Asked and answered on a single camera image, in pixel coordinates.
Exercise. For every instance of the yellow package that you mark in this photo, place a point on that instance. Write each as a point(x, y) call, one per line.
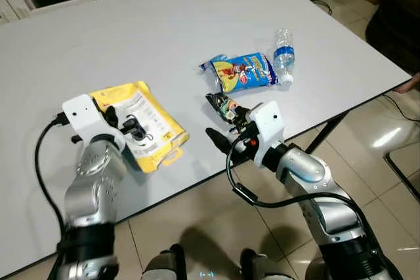
point(157, 142)

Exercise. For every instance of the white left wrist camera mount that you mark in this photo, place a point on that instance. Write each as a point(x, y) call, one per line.
point(82, 113)

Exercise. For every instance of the robot leg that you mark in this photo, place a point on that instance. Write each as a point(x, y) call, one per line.
point(262, 267)
point(164, 265)

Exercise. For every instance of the small dark snack wrapper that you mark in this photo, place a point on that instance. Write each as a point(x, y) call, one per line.
point(220, 104)

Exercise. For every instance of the clear plastic water bottle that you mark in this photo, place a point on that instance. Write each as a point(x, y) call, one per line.
point(284, 57)

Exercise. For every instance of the person's leg brown trousers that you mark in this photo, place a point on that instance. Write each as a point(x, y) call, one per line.
point(408, 84)

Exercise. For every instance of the robot right leg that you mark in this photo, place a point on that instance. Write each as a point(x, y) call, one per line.
point(262, 267)

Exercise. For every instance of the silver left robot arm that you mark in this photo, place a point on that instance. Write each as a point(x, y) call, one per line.
point(92, 188)

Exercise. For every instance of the dark brown beanbag seat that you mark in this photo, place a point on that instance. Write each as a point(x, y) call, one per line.
point(397, 24)

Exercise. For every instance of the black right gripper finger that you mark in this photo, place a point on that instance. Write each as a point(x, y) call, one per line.
point(241, 116)
point(218, 141)

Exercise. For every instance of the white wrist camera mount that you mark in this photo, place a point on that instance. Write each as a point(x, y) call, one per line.
point(268, 119)
point(82, 113)

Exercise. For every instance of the robot left leg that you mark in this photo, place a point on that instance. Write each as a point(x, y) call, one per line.
point(164, 265)

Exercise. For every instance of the blue snack bag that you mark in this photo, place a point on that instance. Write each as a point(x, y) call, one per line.
point(243, 73)

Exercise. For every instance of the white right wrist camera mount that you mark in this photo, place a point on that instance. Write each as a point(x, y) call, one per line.
point(268, 119)

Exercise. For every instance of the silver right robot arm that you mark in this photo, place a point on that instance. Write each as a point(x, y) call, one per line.
point(328, 214)

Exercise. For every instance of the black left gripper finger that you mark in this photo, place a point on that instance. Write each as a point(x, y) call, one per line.
point(111, 116)
point(140, 134)

